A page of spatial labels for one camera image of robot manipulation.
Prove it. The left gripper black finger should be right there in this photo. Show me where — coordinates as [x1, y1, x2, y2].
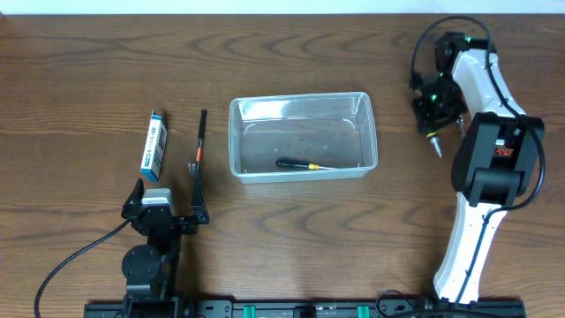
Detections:
[122, 178, 145, 216]
[190, 170, 209, 224]

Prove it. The stubby yellow black screwdriver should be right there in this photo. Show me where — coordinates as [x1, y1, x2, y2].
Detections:
[426, 131, 442, 158]

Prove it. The slim black yellow screwdriver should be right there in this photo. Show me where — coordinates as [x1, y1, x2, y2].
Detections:
[275, 158, 335, 170]

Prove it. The silver combination wrench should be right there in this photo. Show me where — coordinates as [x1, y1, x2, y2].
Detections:
[456, 115, 465, 140]

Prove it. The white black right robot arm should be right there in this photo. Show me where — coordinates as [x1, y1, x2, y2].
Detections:
[410, 32, 545, 305]

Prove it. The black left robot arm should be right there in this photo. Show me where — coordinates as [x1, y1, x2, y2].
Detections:
[121, 166, 209, 317]

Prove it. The clear plastic container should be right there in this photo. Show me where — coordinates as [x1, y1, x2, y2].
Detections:
[229, 92, 379, 184]

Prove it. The small black red hammer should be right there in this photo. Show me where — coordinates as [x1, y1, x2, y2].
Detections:
[187, 109, 208, 208]

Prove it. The blue white screwdriver box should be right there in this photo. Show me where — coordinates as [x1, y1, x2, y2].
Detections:
[139, 110, 168, 182]

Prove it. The black mounting rail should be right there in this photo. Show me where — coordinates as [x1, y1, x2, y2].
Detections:
[83, 298, 526, 318]

